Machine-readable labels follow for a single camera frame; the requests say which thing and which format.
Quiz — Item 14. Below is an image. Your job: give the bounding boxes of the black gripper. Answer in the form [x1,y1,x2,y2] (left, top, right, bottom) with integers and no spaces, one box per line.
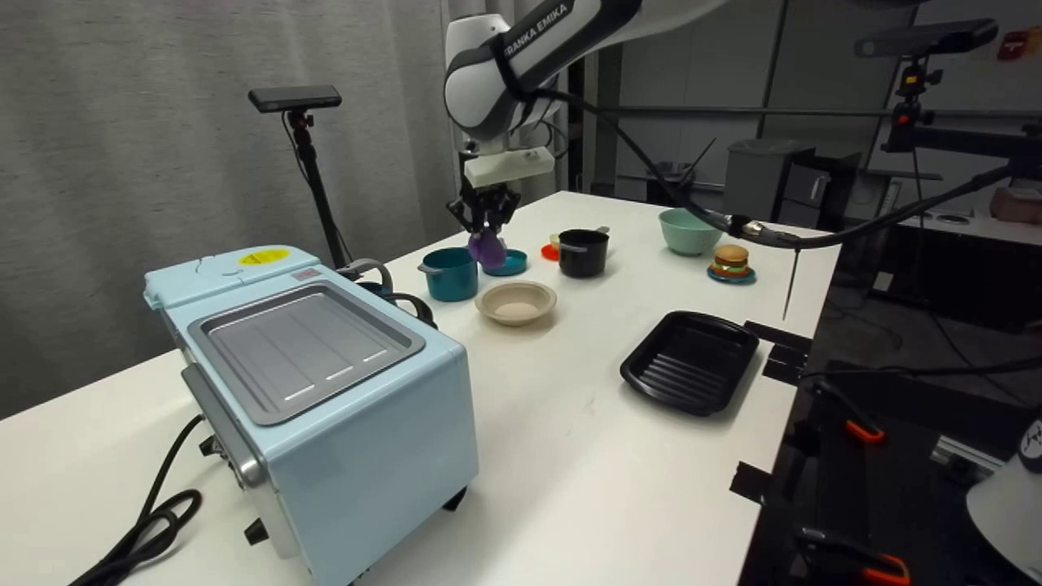
[445,174,521,234]

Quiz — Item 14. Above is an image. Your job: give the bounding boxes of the purple toy object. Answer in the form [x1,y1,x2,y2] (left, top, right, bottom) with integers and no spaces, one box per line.
[468,230,507,271]

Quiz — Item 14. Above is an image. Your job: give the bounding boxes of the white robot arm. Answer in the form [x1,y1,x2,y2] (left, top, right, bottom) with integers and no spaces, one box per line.
[444,0,726,237]

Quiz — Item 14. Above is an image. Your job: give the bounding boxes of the beige shallow bowl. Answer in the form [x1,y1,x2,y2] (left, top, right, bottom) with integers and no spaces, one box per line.
[474,280,557,326]

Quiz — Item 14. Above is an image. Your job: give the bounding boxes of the mint green bowl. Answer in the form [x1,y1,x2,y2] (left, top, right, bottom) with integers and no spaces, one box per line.
[657,209,721,256]

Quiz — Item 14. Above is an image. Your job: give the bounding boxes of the small blue plate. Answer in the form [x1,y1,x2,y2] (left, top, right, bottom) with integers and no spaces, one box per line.
[481,248,528,275]

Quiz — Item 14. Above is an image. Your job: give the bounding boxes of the teal toy pot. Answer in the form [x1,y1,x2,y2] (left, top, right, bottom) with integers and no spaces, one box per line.
[419,248,480,304]

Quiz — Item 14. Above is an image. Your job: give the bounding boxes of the orange toy piece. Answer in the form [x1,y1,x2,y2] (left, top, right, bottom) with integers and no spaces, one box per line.
[541,242,559,262]

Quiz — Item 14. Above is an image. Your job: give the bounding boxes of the black mug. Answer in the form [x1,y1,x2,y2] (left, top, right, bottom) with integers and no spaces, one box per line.
[559,228,610,275]

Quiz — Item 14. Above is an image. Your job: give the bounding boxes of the toy hamburger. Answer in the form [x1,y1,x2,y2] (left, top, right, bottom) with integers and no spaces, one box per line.
[707,245,755,284]

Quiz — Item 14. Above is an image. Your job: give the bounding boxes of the light blue toaster oven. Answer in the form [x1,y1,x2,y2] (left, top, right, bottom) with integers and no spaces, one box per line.
[142,245,480,586]

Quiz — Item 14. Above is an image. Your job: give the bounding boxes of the black rectangular plastic tray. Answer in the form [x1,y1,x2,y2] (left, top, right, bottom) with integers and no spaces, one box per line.
[620,313,759,415]

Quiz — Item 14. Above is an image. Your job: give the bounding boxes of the black camera on stand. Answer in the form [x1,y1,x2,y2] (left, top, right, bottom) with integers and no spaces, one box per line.
[246,83,350,268]

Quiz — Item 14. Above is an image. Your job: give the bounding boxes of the black camera on tripod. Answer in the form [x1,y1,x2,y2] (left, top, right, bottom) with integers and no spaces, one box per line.
[856,20,995,153]

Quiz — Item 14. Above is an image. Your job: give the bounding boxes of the black toaster power cable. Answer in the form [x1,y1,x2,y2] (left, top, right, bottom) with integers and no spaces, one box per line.
[69,411,219,586]

